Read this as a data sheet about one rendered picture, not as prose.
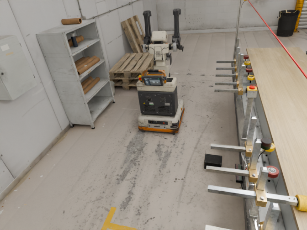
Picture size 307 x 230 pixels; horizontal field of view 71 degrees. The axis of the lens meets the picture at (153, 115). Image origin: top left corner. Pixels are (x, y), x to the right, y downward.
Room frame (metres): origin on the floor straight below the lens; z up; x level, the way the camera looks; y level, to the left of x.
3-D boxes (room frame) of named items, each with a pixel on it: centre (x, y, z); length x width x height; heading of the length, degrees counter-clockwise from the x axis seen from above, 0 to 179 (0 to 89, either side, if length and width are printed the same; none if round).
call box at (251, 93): (1.49, -0.80, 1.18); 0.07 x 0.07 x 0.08; 71
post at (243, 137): (1.49, -0.80, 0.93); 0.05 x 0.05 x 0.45; 71
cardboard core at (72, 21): (3.55, 1.05, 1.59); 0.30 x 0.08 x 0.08; 71
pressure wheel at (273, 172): (0.93, -0.72, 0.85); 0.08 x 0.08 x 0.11
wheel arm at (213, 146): (1.23, -0.64, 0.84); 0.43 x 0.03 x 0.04; 71
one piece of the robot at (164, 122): (2.60, -0.05, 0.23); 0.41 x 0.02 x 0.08; 71
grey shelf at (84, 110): (3.44, 1.08, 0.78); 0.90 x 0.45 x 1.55; 161
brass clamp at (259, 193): (0.75, -0.55, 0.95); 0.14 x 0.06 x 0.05; 161
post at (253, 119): (1.24, -0.71, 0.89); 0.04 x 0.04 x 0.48; 71
